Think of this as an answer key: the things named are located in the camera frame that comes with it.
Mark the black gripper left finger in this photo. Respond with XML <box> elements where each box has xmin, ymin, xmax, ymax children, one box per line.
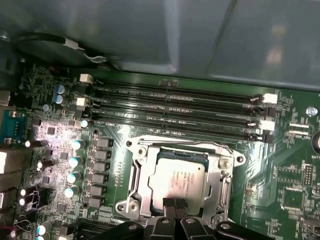
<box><xmin>96</xmin><ymin>197</ymin><xmax>176</xmax><ymax>240</ymax></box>

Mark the black wire white connector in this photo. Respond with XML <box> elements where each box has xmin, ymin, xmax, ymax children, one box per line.
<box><xmin>13</xmin><ymin>31</ymin><xmax>121</xmax><ymax>69</ymax></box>

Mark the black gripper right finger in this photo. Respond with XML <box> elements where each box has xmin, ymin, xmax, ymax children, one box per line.
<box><xmin>174</xmin><ymin>198</ymin><xmax>275</xmax><ymax>240</ymax></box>

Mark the green motherboard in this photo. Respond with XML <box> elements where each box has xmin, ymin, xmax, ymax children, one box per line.
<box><xmin>0</xmin><ymin>63</ymin><xmax>320</xmax><ymax>240</ymax></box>

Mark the CPU socket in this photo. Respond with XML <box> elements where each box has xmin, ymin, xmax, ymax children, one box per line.
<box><xmin>114</xmin><ymin>134</ymin><xmax>247</xmax><ymax>222</ymax></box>

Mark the wire locking lever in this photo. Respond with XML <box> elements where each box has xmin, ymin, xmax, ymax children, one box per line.
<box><xmin>136</xmin><ymin>139</ymin><xmax>235</xmax><ymax>158</ymax></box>

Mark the silver coin battery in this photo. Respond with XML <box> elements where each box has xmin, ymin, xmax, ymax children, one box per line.
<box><xmin>311</xmin><ymin>131</ymin><xmax>320</xmax><ymax>155</ymax></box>

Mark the silver CPU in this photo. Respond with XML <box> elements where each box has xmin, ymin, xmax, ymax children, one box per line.
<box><xmin>147</xmin><ymin>147</ymin><xmax>210</xmax><ymax>216</ymax></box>

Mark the blue rear port connector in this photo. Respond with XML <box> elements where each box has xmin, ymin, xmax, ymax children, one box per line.
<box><xmin>0</xmin><ymin>109</ymin><xmax>28</xmax><ymax>146</ymax></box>

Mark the black PC case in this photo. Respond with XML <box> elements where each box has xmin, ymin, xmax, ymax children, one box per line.
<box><xmin>0</xmin><ymin>0</ymin><xmax>320</xmax><ymax>111</ymax></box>

